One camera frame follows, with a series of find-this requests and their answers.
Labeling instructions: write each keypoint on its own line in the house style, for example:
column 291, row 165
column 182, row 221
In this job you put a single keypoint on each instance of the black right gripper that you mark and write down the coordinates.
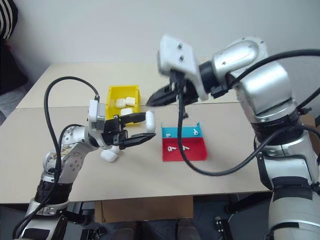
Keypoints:
column 187, row 91

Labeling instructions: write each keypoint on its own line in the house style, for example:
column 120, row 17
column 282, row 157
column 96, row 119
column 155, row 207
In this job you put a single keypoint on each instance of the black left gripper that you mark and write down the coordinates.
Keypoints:
column 112, row 130

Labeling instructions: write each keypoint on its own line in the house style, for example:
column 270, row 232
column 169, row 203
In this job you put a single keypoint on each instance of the white earbud case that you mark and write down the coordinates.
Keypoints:
column 150, row 122
column 108, row 156

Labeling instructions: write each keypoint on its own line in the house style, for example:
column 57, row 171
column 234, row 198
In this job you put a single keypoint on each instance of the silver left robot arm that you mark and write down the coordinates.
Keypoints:
column 72, row 160

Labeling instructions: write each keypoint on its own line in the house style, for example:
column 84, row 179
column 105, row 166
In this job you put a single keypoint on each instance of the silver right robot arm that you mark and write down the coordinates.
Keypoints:
column 270, row 82

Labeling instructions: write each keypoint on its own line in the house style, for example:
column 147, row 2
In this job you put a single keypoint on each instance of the yellow plastic bin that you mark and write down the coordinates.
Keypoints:
column 111, row 100

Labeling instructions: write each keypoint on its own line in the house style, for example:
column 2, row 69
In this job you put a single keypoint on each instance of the blue plastic tray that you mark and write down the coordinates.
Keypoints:
column 172, row 130

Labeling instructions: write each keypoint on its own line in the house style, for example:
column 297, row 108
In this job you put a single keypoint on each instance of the red plastic tray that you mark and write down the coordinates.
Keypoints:
column 197, row 152

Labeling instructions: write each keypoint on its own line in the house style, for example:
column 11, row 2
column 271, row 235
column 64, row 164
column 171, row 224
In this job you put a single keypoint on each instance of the black bar with white dots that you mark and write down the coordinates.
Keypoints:
column 220, row 228

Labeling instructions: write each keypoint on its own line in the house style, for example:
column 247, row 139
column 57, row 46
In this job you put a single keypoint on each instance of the person in black striped jacket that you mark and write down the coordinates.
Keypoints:
column 10, row 62

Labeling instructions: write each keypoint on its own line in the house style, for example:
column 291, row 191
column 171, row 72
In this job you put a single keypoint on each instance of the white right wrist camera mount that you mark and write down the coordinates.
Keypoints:
column 175, row 55

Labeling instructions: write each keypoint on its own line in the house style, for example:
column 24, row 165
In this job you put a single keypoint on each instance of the black table frame beam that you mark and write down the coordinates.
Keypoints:
column 77, row 216
column 240, row 205

